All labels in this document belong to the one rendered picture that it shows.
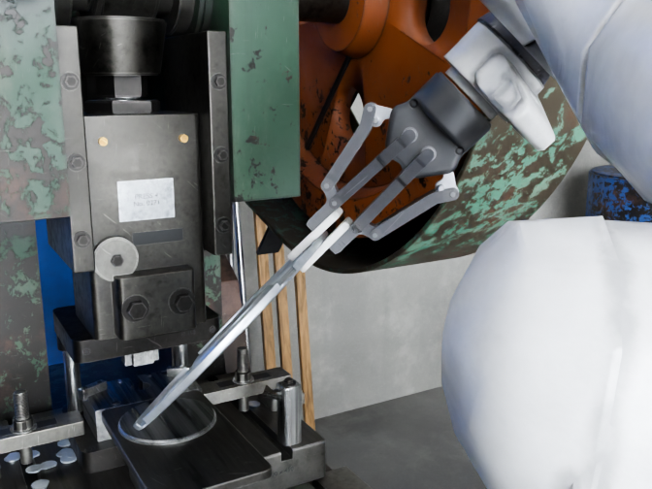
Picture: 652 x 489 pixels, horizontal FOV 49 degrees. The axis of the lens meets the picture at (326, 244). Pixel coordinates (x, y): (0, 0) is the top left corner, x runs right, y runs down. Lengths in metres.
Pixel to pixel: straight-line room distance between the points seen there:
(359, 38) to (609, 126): 0.79
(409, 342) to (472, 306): 2.58
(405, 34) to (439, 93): 0.37
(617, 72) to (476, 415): 0.16
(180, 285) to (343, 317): 1.72
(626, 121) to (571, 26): 0.09
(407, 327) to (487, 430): 2.56
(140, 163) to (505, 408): 0.74
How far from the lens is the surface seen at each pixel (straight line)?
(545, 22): 0.42
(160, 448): 0.92
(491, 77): 0.66
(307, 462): 1.07
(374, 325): 2.71
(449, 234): 0.94
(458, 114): 0.67
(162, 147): 0.93
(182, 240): 0.95
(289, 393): 1.02
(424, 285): 2.80
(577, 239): 0.25
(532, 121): 0.64
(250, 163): 0.92
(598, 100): 0.35
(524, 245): 0.25
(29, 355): 1.22
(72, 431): 1.07
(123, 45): 0.95
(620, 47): 0.34
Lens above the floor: 1.21
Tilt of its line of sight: 13 degrees down
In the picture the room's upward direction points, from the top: straight up
